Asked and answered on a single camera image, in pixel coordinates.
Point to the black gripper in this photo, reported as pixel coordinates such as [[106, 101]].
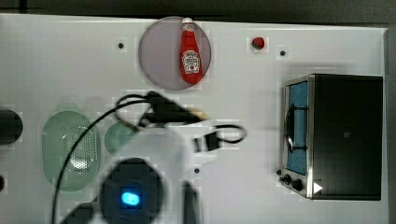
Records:
[[164, 110]]

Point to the peeled yellow toy banana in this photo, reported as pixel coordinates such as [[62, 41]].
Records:
[[198, 113]]

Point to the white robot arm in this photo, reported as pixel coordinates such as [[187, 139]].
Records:
[[152, 177]]

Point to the green mug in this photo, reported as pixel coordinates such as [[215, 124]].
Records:
[[116, 136]]

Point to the red ketchup bottle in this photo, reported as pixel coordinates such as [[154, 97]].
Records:
[[189, 55]]

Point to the grey round plate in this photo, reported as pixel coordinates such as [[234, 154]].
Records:
[[158, 54]]

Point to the black cylinder upper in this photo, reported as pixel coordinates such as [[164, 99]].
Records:
[[11, 127]]

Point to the black cylinder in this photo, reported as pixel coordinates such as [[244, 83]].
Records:
[[11, 127], [2, 183]]

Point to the black toaster oven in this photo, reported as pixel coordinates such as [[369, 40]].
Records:
[[332, 137]]

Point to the black cylinder lower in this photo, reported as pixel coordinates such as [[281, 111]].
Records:
[[2, 183]]

